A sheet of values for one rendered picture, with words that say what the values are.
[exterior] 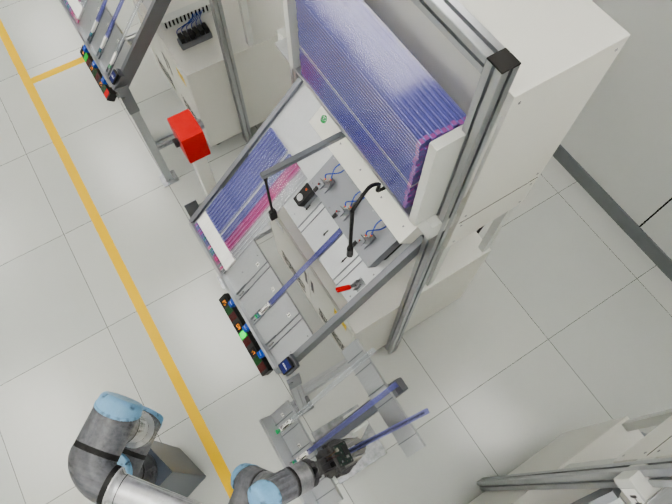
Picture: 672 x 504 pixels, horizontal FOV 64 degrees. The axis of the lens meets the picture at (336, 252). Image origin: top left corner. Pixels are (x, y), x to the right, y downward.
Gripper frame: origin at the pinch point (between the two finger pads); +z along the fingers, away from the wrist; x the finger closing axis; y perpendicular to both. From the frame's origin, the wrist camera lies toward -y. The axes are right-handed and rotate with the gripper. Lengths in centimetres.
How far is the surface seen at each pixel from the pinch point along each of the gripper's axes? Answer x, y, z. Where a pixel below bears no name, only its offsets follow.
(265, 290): 60, -20, 7
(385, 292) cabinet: 45, -13, 52
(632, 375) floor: -30, -8, 168
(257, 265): 69, -19, 8
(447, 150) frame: 41, 77, -6
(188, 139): 134, -27, 9
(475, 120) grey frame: 42, 85, -6
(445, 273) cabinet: 41, 0, 73
